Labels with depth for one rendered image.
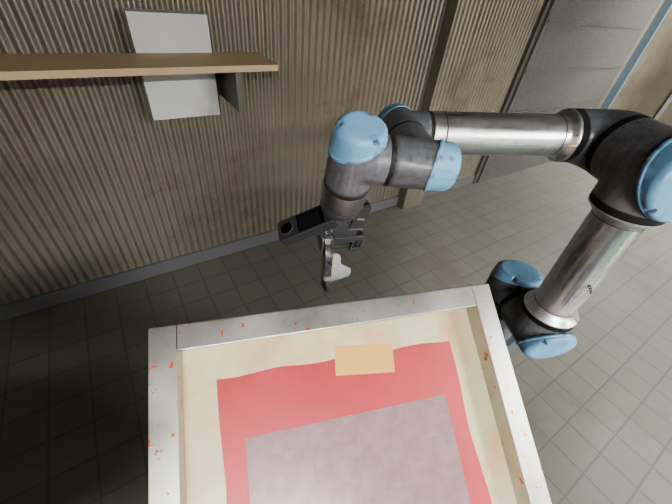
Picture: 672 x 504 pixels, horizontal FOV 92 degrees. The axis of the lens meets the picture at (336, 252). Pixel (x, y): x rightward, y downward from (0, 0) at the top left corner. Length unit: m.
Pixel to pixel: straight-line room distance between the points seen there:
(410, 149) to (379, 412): 0.42
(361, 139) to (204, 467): 0.51
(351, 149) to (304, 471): 0.47
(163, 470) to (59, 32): 2.06
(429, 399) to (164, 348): 0.44
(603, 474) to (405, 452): 2.10
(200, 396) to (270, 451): 0.13
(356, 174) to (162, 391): 0.41
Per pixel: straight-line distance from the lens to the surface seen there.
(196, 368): 0.57
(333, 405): 0.58
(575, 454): 2.62
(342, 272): 0.65
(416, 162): 0.48
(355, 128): 0.45
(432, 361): 0.64
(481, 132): 0.65
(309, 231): 0.58
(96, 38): 2.29
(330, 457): 0.60
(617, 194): 0.71
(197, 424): 0.58
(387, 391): 0.61
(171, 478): 0.56
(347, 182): 0.48
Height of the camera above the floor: 1.98
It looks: 40 degrees down
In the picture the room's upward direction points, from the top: 7 degrees clockwise
